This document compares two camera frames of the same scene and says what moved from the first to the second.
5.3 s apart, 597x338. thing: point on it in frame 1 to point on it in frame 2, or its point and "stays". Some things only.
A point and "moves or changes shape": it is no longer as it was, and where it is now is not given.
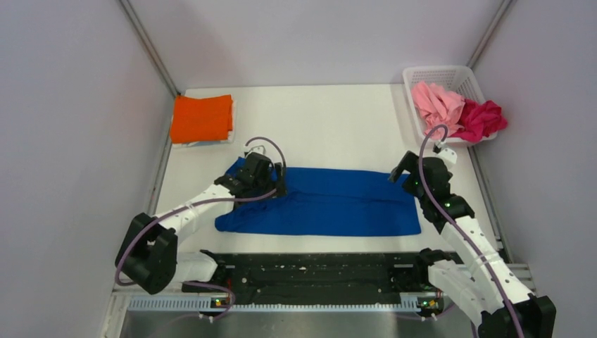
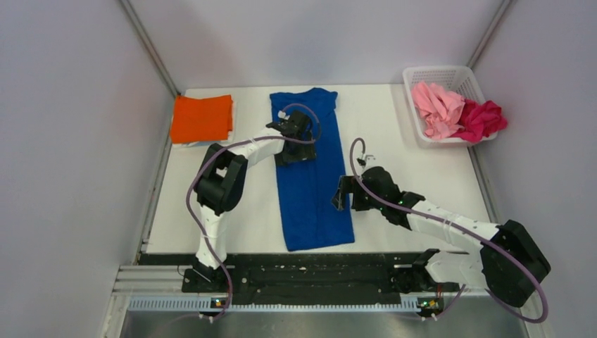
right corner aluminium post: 501,10 stays
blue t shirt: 325,201 moves or changes shape
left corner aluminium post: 151,46 stays
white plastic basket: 459,79 stays
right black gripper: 409,163 to 340,198
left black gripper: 277,185 to 305,152
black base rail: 301,277 stays
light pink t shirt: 437,106 stays
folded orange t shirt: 201,120 stays
